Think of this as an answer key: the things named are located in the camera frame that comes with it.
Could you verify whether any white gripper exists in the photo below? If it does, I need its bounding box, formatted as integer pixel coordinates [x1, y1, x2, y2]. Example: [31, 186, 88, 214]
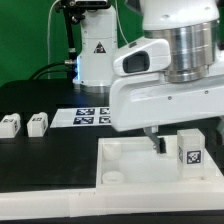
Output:
[109, 73, 224, 154]

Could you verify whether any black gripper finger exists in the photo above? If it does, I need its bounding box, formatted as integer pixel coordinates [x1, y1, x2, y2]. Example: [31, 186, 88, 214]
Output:
[216, 116, 224, 144]

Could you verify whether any white square tabletop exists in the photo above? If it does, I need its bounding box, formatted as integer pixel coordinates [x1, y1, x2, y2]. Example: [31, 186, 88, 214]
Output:
[96, 135, 217, 185]

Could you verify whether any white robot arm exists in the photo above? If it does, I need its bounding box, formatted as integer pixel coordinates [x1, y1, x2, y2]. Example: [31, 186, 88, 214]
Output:
[109, 0, 224, 153]

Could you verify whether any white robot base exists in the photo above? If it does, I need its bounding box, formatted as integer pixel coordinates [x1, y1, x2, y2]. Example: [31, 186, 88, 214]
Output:
[54, 0, 132, 94]

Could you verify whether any white sheet with AprilTags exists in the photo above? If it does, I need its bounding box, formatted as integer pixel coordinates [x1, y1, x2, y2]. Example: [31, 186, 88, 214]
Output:
[50, 107, 111, 128]

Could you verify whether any white L-shaped obstacle fence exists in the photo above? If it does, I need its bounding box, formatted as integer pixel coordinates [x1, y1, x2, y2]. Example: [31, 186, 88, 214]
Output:
[0, 137, 224, 221]

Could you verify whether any white cable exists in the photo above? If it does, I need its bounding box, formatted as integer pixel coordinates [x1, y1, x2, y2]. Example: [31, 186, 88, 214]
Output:
[115, 13, 131, 46]

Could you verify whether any black cable bundle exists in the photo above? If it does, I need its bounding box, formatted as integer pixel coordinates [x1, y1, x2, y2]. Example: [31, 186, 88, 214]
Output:
[29, 59, 78, 81]

